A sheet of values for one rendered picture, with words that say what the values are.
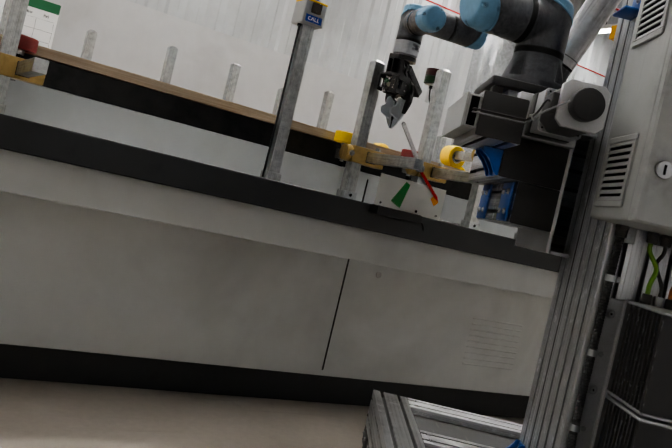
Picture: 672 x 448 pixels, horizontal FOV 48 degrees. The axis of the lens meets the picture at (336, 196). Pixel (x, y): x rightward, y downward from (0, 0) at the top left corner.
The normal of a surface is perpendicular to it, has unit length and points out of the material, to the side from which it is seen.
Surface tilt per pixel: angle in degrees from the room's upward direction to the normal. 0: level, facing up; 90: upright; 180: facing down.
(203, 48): 90
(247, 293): 90
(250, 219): 90
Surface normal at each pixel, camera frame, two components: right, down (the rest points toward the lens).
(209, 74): 0.49, 0.11
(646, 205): 0.01, 0.00
